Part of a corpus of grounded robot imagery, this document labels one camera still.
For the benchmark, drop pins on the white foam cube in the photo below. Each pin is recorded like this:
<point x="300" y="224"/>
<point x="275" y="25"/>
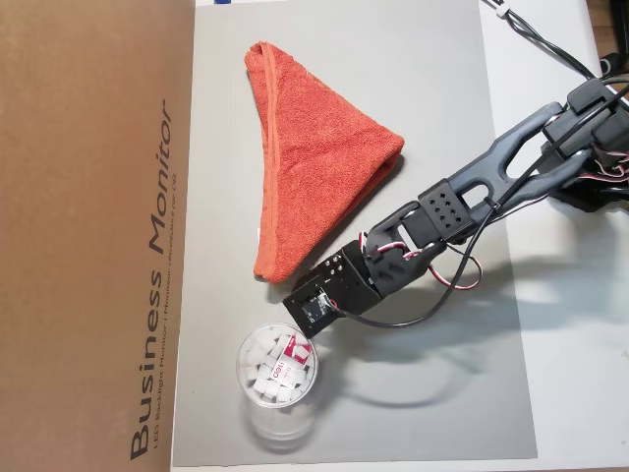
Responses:
<point x="246" y="371"/>
<point x="261" y="341"/>
<point x="271" y="391"/>

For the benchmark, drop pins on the red white label card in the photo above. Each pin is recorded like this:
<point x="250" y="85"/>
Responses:
<point x="295" y="354"/>

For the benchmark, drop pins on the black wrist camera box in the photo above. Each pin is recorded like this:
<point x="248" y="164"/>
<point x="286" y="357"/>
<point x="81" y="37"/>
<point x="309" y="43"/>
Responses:
<point x="312" y="310"/>

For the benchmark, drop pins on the brown cardboard monitor box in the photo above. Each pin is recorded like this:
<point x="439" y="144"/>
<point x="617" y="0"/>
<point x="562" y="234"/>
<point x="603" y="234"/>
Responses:
<point x="74" y="196"/>

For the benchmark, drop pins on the black round knob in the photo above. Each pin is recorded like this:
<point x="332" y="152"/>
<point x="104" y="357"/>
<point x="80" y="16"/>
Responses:
<point x="611" y="64"/>

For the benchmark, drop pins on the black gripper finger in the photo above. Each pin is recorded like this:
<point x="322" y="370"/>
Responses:
<point x="309" y="281"/>

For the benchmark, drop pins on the grey table mat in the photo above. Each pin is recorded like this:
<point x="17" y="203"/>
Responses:
<point x="393" y="383"/>

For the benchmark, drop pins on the orange terry towel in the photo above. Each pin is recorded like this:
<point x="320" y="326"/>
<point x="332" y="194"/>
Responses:
<point x="314" y="162"/>

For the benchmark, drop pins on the clear plastic jar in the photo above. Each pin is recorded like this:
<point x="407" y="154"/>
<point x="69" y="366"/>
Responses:
<point x="275" y="428"/>

